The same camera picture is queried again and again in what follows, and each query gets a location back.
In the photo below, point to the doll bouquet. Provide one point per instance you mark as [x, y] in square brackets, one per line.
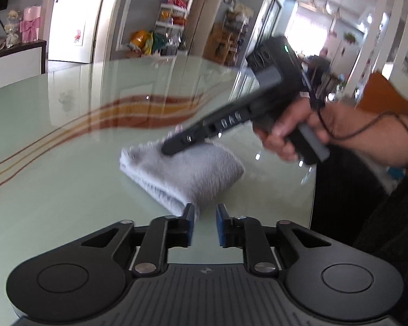
[12, 29]

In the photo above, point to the person's right hand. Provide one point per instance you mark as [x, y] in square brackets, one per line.
[336, 125]

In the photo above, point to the white door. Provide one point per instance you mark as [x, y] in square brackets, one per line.
[74, 10]

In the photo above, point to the white shelf with packets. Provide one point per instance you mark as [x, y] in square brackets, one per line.
[171, 17]

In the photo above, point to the pink gift box with bow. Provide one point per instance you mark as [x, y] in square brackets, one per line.
[30, 25]

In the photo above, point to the person's right forearm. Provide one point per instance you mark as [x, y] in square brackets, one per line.
[387, 139]

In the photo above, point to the orange bag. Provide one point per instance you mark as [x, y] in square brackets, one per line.
[140, 40]

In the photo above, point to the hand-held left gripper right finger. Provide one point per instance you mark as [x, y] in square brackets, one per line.
[219, 227]

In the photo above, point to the wooden rack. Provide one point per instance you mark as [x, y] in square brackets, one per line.
[224, 40]

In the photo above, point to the white television cabinet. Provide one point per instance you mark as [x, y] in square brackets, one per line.
[13, 64]

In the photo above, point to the person's dark clothing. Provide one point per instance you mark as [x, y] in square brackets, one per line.
[387, 227]

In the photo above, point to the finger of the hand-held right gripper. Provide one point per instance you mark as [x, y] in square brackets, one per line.
[187, 140]

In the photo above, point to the pink and grey towel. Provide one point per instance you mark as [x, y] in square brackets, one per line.
[190, 173]

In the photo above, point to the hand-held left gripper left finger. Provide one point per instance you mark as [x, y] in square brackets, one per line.
[191, 225]

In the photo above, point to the orange-brown panel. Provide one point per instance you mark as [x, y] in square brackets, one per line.
[387, 90]

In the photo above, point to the green bag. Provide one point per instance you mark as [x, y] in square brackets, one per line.
[159, 42]

